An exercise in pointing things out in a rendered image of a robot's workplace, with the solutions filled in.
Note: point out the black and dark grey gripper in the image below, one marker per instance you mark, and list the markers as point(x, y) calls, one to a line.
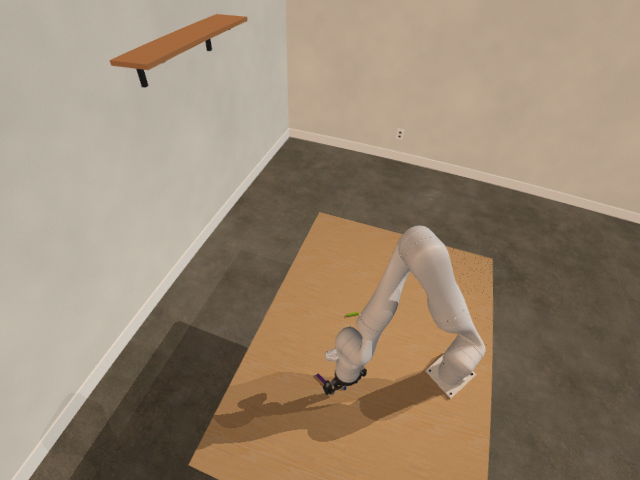
point(336, 381)

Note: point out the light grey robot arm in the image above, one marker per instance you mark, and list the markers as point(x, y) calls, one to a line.
point(428, 259)

